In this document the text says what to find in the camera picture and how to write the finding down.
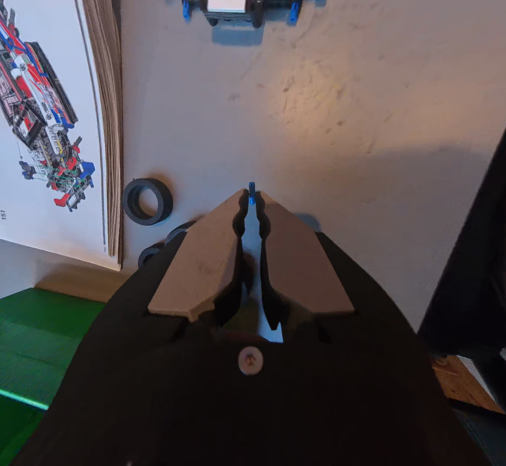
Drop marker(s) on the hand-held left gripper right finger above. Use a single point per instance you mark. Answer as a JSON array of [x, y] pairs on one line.
[[304, 264]]

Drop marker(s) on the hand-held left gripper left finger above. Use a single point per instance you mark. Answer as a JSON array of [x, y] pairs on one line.
[[197, 264]]

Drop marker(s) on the blue brick pin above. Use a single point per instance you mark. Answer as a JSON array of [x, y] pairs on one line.
[[252, 193]]

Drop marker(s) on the green plastic bin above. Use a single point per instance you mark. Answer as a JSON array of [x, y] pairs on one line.
[[31, 335]]

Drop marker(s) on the grey desk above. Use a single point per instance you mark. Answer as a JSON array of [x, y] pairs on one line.
[[316, 137]]

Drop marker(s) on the black rubber toy tyre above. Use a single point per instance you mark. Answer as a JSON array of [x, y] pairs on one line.
[[149, 255], [176, 233], [128, 201]]

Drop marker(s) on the open instruction booklet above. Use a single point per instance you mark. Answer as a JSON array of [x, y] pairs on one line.
[[59, 19]]

